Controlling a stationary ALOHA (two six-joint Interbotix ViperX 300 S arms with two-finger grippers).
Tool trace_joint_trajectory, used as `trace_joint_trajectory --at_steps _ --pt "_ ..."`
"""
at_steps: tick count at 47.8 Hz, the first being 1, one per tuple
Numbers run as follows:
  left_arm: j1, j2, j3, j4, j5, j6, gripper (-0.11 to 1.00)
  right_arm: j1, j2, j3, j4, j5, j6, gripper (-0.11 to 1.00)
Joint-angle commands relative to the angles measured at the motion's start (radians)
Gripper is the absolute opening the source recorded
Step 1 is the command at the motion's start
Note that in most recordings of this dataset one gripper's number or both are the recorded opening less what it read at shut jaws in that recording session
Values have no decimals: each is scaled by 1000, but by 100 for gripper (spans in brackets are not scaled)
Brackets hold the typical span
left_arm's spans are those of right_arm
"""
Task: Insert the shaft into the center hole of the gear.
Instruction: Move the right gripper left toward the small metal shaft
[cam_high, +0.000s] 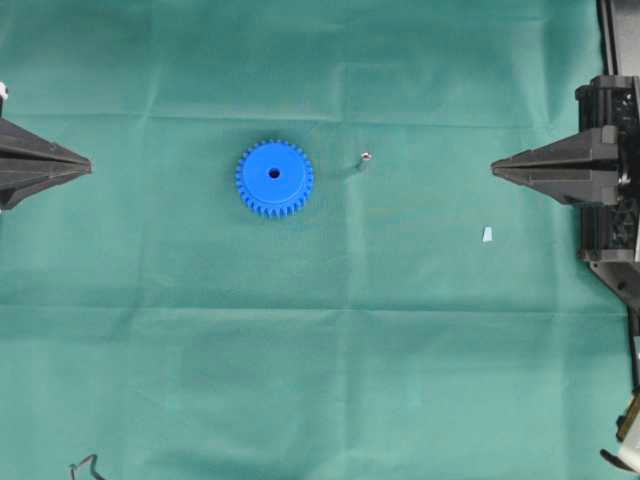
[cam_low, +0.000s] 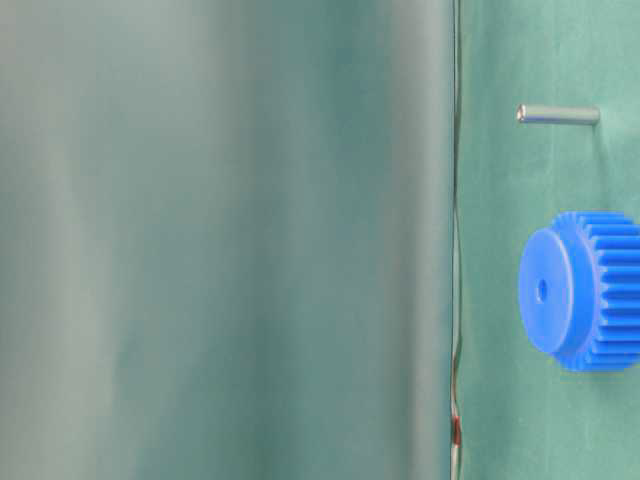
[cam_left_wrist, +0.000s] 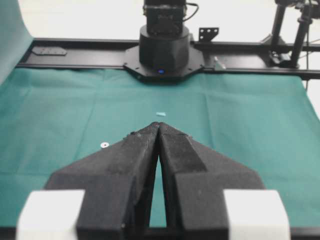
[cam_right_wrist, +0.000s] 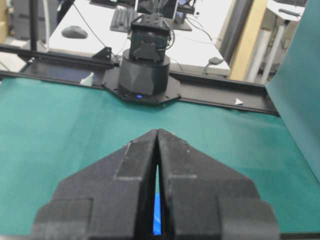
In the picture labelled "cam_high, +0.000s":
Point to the white paper scrap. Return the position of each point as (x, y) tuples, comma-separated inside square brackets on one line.
[(487, 235)]

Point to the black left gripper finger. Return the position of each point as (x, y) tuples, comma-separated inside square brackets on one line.
[(19, 180), (19, 143)]

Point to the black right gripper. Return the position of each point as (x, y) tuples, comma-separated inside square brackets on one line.
[(610, 102)]

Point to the green cloth mat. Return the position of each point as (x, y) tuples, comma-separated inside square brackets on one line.
[(150, 318)]

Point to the blue plastic gear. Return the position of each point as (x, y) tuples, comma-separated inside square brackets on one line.
[(274, 178)]

